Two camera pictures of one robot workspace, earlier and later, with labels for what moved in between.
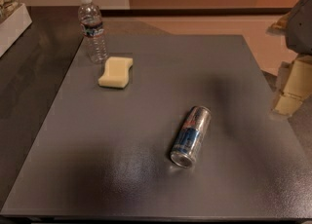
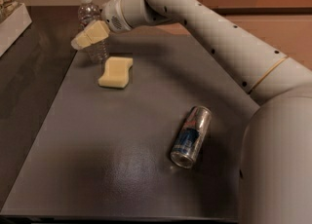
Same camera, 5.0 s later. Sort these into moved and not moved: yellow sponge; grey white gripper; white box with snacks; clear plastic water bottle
Moved: grey white gripper
Not moved: clear plastic water bottle; yellow sponge; white box with snacks
